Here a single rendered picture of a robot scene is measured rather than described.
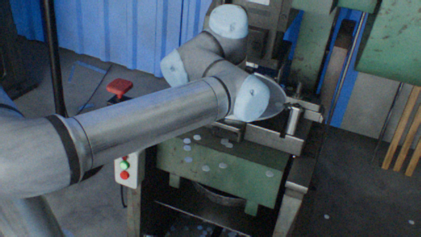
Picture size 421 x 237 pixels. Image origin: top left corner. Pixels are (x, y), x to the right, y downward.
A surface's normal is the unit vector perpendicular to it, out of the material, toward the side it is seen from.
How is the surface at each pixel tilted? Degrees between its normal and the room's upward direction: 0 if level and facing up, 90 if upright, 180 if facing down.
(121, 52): 90
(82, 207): 0
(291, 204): 90
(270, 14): 90
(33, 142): 32
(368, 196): 0
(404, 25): 116
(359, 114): 90
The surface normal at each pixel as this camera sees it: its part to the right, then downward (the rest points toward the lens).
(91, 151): 0.65, 0.21
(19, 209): 0.54, 0.54
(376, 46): -0.36, 0.89
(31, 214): 0.75, 0.40
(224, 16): -0.04, -0.54
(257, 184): -0.36, 0.48
